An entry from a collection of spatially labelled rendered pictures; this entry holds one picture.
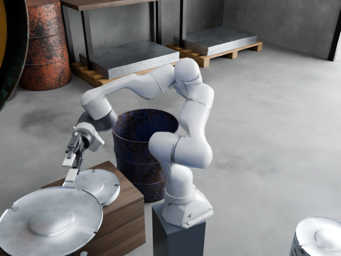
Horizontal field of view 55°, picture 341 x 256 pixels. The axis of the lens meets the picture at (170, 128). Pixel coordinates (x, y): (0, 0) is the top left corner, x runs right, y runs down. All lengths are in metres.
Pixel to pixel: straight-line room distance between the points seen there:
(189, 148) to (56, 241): 0.54
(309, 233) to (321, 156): 1.21
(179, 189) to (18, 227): 0.59
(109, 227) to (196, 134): 0.73
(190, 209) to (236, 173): 1.10
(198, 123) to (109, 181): 0.70
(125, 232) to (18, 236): 0.86
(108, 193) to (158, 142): 0.55
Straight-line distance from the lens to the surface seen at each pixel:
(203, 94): 1.31
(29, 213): 1.09
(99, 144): 1.40
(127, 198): 1.71
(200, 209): 1.44
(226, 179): 2.39
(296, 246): 1.69
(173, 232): 1.41
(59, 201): 1.10
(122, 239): 1.82
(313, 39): 5.22
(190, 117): 1.26
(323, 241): 1.71
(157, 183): 2.07
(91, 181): 1.78
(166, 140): 1.23
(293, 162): 2.69
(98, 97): 1.36
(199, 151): 1.19
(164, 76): 1.40
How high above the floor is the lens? 1.50
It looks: 31 degrees down
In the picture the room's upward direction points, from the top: straight up
